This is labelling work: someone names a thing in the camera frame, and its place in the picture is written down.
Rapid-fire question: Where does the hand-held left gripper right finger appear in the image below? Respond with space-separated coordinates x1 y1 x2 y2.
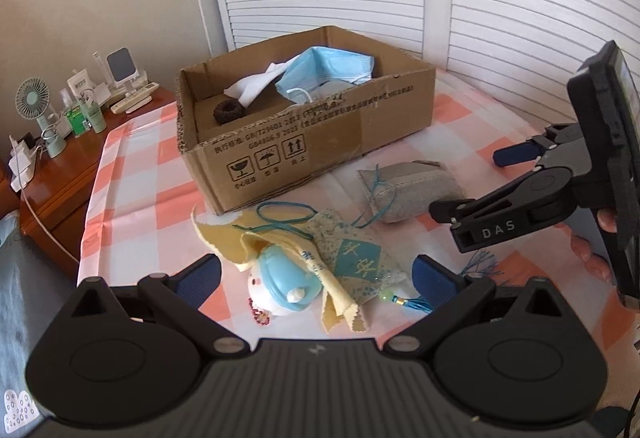
382 255 573 361

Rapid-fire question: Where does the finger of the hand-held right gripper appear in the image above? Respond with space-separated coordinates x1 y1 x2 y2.
492 123 581 167
429 168 573 253

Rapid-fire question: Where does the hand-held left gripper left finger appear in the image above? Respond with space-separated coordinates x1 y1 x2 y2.
62 254 248 361

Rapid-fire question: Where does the yellow cleaning cloth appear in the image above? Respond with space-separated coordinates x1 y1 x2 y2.
191 205 368 334

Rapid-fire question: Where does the floral sachet with blue tassel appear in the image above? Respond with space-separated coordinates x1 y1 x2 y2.
256 201 502 317

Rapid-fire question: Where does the blue and white plush toy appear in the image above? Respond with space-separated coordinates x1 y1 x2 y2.
247 245 326 325

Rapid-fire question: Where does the grey fabric sachet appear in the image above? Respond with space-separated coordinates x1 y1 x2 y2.
350 160 467 229

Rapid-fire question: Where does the brown cardboard box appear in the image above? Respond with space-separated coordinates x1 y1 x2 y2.
175 25 437 215

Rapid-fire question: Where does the brown hair scrunchie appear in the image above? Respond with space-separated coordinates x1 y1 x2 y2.
214 100 247 121

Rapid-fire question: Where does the blue face mask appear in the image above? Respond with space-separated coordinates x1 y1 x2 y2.
276 46 376 106

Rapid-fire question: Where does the person's right hand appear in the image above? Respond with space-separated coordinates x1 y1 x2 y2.
570 208 621 287

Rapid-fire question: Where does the pink checkered tablecloth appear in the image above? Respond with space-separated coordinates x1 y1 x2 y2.
76 68 626 354

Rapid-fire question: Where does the wooden nightstand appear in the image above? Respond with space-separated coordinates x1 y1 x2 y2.
20 85 178 279

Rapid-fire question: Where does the blue bed sheet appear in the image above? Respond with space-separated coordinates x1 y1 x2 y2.
0 210 81 419

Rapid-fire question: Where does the white remote control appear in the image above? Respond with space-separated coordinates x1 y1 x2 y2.
110 94 152 115

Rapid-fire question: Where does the mint green bottle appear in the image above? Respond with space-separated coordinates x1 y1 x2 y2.
86 102 107 133

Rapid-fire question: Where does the white power strip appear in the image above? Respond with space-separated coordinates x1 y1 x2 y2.
9 133 41 193

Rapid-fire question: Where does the white phone stand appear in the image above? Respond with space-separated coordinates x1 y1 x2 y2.
104 46 148 96

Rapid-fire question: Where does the mint green desk fan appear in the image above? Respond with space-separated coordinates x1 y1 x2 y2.
15 76 67 157

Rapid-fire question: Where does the white cable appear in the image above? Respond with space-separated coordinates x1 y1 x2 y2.
19 188 80 266

